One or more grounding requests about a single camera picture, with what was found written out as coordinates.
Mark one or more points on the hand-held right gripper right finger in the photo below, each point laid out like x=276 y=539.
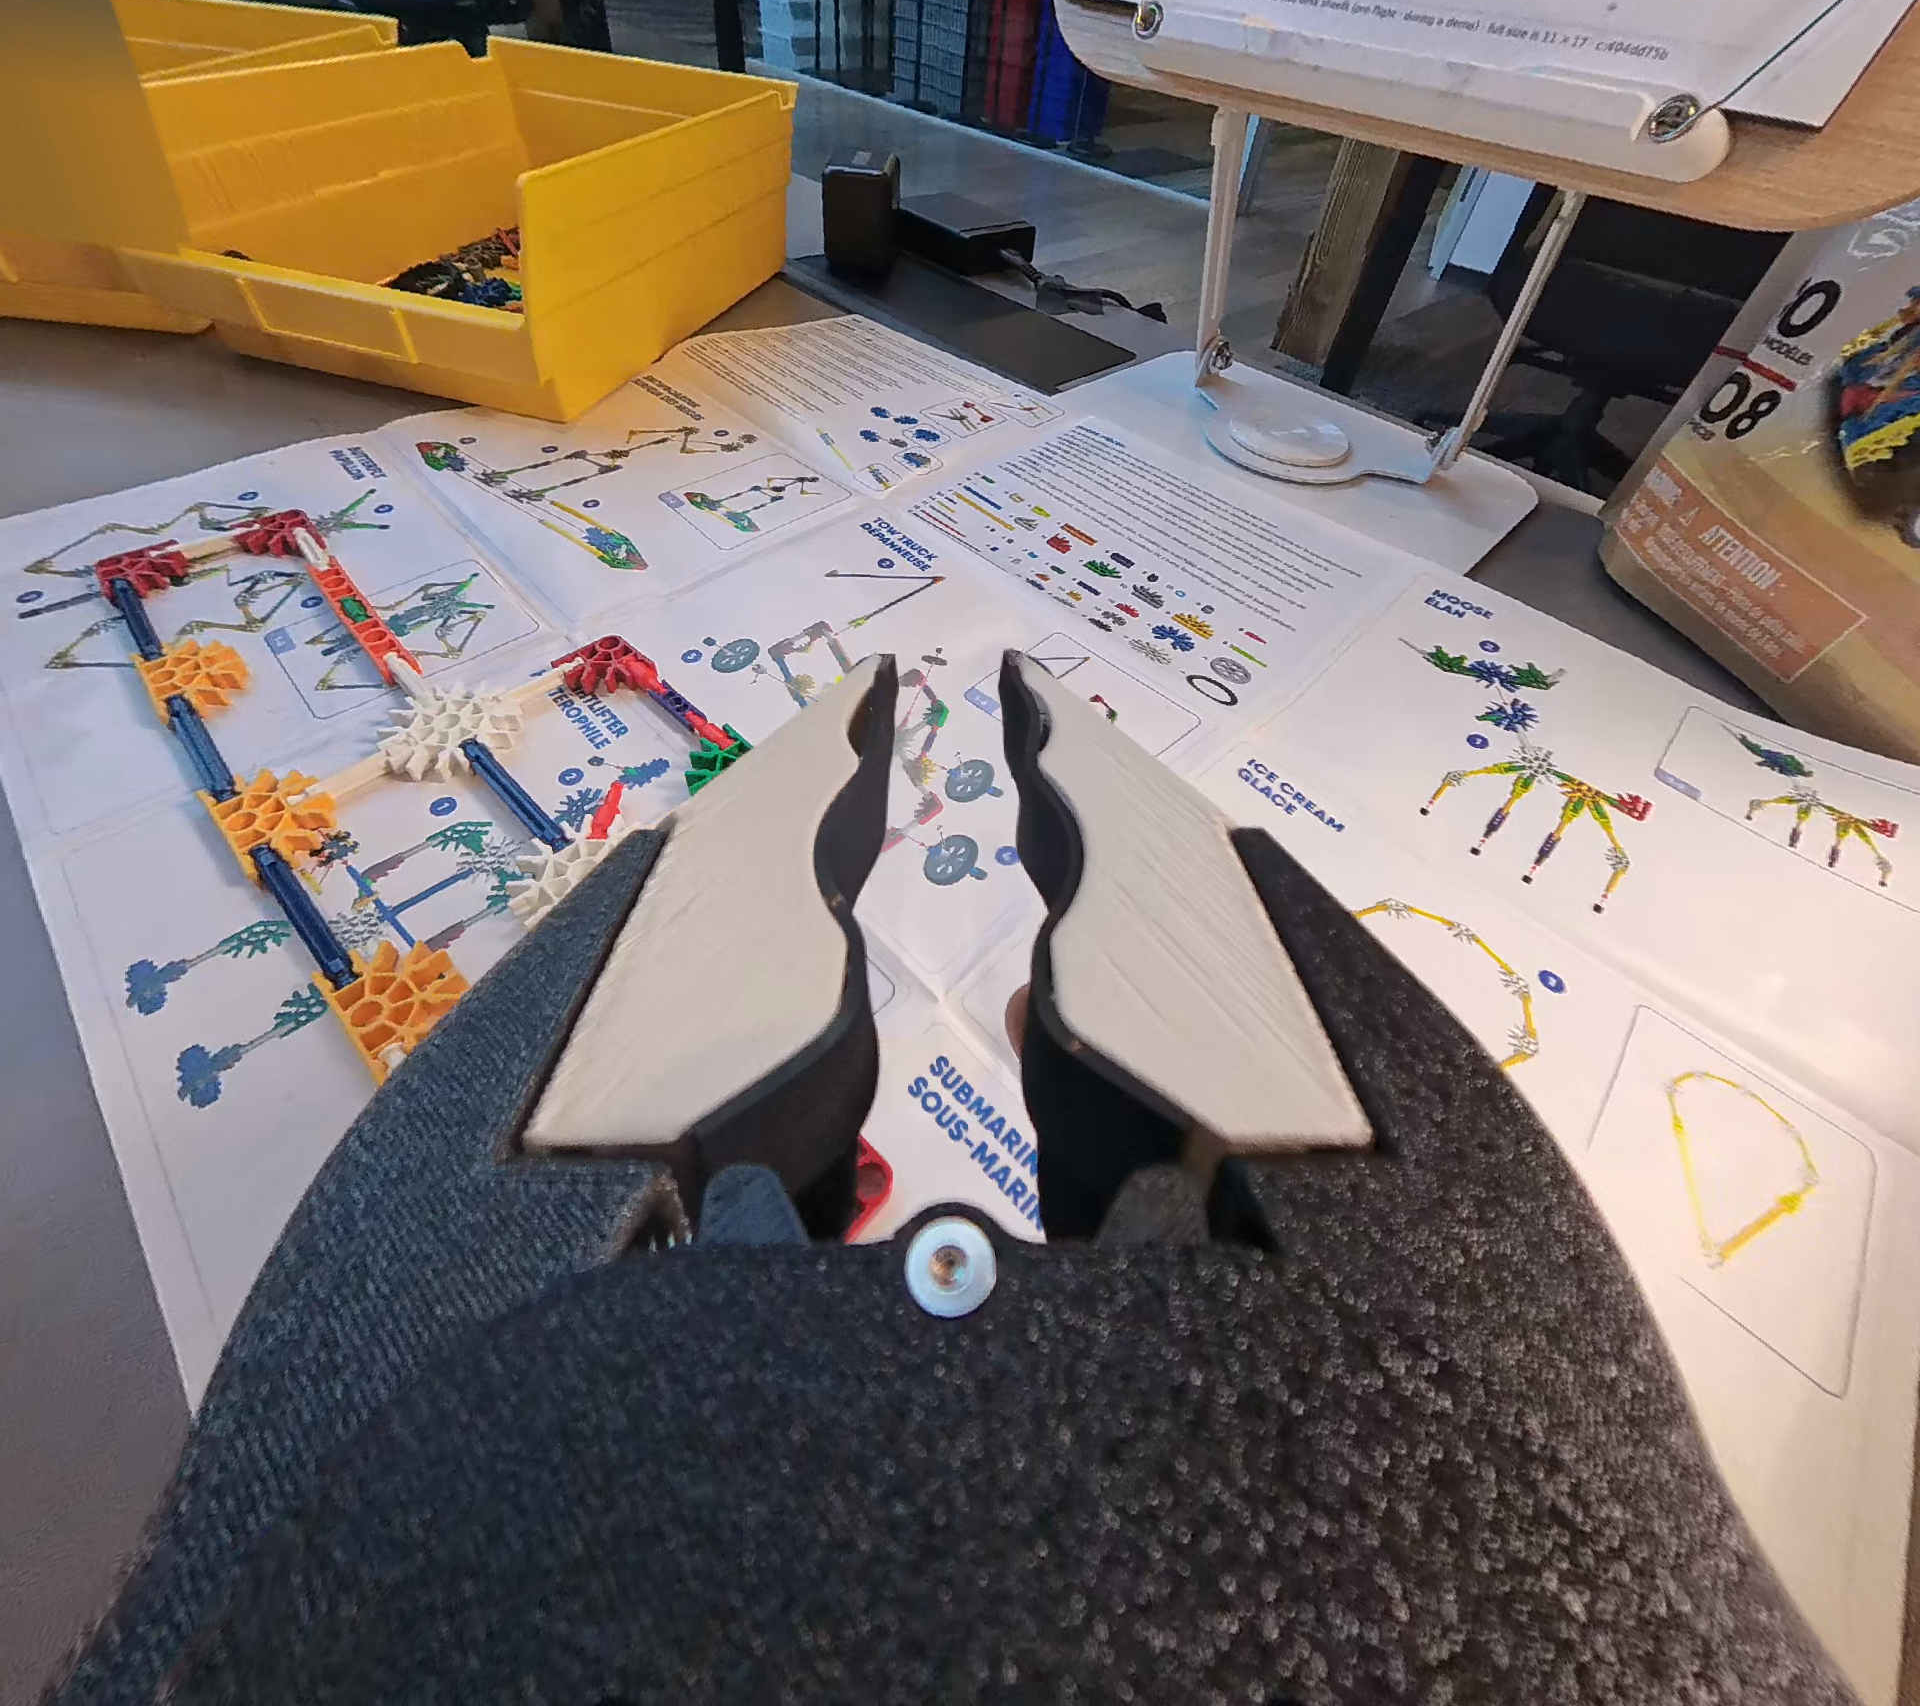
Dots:
x=1203 y=989

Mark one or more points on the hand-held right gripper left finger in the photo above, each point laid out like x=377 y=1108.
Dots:
x=693 y=989

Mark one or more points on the colourful rod connector toy model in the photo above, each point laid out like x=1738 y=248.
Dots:
x=299 y=822

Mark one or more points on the pile of toy rods and connectors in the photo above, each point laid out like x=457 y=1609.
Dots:
x=467 y=273

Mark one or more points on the yellow plastic bin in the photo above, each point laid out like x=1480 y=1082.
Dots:
x=212 y=29
x=646 y=176

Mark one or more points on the toy building instruction sheet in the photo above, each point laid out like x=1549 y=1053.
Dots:
x=1501 y=778

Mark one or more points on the white round disc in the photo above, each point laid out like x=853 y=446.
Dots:
x=1442 y=508

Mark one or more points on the flat dark device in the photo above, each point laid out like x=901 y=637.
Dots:
x=992 y=333

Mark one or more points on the construction toy box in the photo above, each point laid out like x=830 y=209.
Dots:
x=1771 y=565

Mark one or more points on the black box device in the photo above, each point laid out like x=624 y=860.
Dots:
x=862 y=214

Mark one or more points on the black power adapter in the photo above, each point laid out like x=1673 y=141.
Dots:
x=966 y=231

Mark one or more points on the stack of coloured boxes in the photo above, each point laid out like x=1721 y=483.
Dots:
x=1022 y=29

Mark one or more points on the white stand frame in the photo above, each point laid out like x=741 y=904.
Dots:
x=1220 y=237

